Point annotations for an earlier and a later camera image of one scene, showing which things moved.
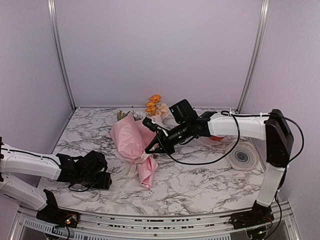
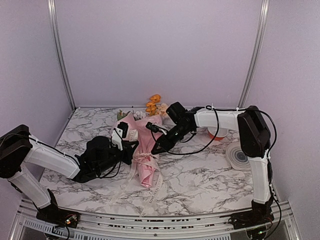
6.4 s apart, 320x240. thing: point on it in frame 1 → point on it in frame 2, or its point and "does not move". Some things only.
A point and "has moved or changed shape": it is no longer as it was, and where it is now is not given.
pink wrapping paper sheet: [132, 138] has moved or changed shape
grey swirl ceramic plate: [243, 156] does not move
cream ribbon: [120, 187] → [136, 156]
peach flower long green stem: [162, 109] does not move
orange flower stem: [151, 106] does not move
